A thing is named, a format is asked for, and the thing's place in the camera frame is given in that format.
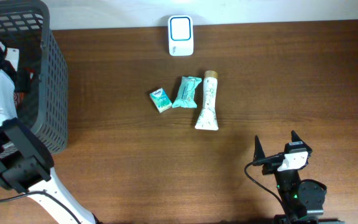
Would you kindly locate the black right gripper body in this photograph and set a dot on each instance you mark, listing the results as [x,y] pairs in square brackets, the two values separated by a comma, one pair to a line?
[272,160]

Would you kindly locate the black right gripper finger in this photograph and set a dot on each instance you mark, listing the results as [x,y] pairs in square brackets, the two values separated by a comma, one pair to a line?
[258,150]
[296,138]

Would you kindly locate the white floral cream tube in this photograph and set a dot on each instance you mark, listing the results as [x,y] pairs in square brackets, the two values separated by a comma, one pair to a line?
[207,119]

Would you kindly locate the teal wet wipes packet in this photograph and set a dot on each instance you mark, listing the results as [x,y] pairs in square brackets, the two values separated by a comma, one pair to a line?
[186,93]

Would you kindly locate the small teal tissue pack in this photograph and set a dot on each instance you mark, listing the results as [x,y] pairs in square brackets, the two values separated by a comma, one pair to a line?
[161,100]

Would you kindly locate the orange chocolate bar wrapper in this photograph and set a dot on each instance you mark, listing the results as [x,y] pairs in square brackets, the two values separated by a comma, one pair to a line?
[18,98]

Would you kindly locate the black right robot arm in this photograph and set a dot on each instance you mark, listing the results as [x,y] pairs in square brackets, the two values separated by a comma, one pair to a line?
[302,200]

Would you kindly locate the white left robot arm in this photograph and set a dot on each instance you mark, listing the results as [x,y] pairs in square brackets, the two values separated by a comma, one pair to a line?
[26,165]

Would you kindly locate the white barcode scanner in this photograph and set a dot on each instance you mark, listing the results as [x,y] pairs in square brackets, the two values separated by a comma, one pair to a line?
[180,36]

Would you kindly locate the dark grey plastic basket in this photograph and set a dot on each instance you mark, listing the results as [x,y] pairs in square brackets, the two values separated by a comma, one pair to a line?
[25,25]

